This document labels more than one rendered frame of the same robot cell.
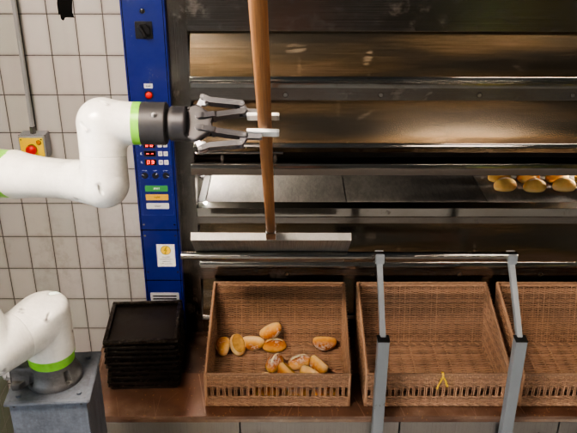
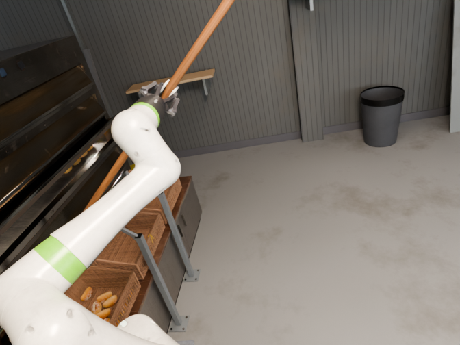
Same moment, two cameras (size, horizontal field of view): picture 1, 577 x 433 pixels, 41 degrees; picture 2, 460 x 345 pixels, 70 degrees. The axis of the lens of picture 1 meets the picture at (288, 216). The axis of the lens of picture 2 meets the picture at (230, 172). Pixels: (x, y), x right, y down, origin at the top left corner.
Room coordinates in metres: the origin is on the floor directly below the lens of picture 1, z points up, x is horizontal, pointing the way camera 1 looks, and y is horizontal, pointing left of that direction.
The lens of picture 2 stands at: (1.15, 1.15, 2.25)
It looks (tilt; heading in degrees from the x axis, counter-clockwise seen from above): 31 degrees down; 284
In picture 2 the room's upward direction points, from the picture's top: 13 degrees counter-clockwise
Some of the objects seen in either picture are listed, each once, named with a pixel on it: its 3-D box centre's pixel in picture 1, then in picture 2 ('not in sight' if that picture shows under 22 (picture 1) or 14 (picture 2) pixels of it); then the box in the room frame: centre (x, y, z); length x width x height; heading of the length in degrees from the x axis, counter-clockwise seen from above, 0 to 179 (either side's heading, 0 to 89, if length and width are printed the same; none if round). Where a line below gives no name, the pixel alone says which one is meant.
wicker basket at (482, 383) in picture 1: (428, 340); (121, 239); (2.53, -0.56, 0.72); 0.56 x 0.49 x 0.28; 91
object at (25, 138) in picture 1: (34, 145); not in sight; (2.75, 0.97, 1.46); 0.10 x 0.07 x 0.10; 90
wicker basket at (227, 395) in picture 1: (278, 340); (83, 309); (2.53, 0.04, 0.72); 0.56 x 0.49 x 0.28; 90
